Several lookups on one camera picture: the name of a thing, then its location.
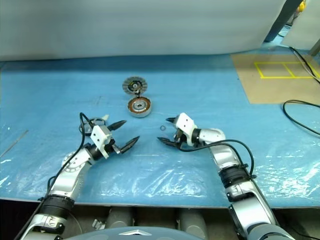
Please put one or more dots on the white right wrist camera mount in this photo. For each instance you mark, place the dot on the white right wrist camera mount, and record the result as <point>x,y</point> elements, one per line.
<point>185,122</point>

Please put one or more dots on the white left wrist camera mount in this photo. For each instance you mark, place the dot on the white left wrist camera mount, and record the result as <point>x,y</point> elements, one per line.
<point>100,137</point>

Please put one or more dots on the white foam backdrop board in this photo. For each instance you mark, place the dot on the white foam backdrop board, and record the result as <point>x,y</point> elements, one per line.
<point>125,25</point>

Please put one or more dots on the blue plastic table sheet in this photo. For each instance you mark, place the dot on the blue plastic table sheet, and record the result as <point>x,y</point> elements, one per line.
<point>200,87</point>

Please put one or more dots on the brown cardboard sheet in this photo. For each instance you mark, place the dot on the brown cardboard sheet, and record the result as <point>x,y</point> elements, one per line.
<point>270,87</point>

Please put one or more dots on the grey rounded cylinder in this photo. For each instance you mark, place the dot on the grey rounded cylinder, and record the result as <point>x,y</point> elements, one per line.
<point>120,217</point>
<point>192,220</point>

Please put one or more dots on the motor stator with copper windings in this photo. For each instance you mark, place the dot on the motor stator with copper windings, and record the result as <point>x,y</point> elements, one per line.
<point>139,107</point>

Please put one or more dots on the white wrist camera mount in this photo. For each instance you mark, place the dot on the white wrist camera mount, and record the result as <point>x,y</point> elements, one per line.
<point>100,137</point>
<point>185,122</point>

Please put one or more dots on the grey upright post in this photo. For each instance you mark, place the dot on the grey upright post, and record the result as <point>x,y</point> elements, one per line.
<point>315,48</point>

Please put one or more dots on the small white plastic piece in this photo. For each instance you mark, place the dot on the small white plastic piece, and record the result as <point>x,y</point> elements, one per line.
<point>106,116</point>

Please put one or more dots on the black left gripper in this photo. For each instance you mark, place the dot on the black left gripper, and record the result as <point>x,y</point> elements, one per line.
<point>111,147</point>

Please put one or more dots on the small white clip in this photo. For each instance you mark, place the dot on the small white clip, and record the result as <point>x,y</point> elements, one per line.
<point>98,223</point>

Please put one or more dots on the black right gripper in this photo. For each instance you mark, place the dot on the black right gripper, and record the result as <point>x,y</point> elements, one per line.
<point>178,137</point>

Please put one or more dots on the white panel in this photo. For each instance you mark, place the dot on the white panel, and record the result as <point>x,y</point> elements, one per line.
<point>302,32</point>

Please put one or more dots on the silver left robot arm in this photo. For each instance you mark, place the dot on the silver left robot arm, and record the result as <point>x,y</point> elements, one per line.
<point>67,180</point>

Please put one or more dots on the silver ribbed motor rotor cover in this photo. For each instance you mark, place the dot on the silver ribbed motor rotor cover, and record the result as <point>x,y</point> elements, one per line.
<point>135,86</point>

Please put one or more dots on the grey robot torso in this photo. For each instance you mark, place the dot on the grey robot torso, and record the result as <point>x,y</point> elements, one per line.
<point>112,235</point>

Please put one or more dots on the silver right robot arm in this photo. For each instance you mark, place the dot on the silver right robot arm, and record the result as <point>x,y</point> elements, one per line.
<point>225,155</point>

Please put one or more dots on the thin metal rod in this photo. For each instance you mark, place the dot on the thin metal rod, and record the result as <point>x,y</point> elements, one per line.
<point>15,143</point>

